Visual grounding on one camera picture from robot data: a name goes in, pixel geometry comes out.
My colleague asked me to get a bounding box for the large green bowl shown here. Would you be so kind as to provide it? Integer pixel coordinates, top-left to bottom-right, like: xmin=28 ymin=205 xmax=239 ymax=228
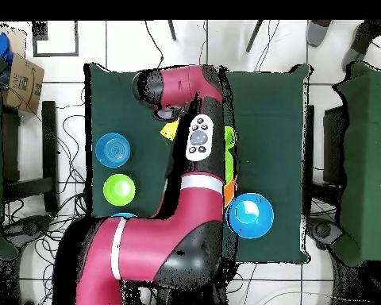
xmin=224 ymin=150 xmax=236 ymax=183

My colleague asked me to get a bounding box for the yellow cup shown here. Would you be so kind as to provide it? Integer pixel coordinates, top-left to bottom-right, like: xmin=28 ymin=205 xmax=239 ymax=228
xmin=159 ymin=119 xmax=180 ymax=141

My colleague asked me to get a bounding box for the large orange bowl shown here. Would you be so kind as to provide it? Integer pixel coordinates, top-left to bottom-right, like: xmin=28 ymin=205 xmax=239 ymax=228
xmin=223 ymin=177 xmax=237 ymax=208

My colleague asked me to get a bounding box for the green cup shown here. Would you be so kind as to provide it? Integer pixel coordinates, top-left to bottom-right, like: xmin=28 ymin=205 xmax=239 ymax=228
xmin=224 ymin=125 xmax=239 ymax=150

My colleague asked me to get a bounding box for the small blue bowl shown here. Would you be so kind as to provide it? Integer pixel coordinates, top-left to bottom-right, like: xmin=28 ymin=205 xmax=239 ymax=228
xmin=94 ymin=132 xmax=132 ymax=168

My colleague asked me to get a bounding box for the small green bowl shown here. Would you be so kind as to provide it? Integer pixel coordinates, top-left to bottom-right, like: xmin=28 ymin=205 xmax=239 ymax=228
xmin=102 ymin=173 xmax=137 ymax=207

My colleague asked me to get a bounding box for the large blue bowl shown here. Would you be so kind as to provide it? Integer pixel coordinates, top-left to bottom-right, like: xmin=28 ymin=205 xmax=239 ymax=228
xmin=109 ymin=211 xmax=139 ymax=219
xmin=225 ymin=192 xmax=275 ymax=240

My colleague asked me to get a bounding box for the dark green table cloth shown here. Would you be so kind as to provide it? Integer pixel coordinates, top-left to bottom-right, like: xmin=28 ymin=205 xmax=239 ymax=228
xmin=83 ymin=62 xmax=312 ymax=264

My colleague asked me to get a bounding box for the black tripod leg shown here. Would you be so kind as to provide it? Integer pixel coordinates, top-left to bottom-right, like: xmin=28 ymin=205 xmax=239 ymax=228
xmin=244 ymin=19 xmax=265 ymax=53
xmin=167 ymin=19 xmax=178 ymax=41

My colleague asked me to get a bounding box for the black chair base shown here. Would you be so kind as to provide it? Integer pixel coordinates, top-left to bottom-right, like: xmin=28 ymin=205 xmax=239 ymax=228
xmin=306 ymin=218 xmax=344 ymax=252

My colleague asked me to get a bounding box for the printed cardboard box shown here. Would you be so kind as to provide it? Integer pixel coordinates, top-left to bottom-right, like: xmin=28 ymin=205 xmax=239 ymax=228
xmin=1 ymin=52 xmax=46 ymax=114

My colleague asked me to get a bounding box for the person's foot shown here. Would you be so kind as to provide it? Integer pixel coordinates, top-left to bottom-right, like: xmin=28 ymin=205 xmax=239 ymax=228
xmin=342 ymin=20 xmax=381 ymax=64
xmin=306 ymin=19 xmax=333 ymax=48

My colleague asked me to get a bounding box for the blue bag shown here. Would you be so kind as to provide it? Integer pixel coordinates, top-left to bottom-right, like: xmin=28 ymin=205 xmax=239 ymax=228
xmin=0 ymin=31 xmax=14 ymax=64

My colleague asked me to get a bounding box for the black floor cable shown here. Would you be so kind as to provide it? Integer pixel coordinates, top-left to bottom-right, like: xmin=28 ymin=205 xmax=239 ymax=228
xmin=144 ymin=20 xmax=165 ymax=72

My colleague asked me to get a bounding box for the black chair frame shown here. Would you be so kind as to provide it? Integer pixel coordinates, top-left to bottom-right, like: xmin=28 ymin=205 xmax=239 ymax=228
xmin=1 ymin=100 xmax=59 ymax=214

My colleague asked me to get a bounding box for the black square floor frame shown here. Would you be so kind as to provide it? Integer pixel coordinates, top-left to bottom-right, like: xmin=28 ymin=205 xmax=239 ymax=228
xmin=31 ymin=20 xmax=80 ymax=58

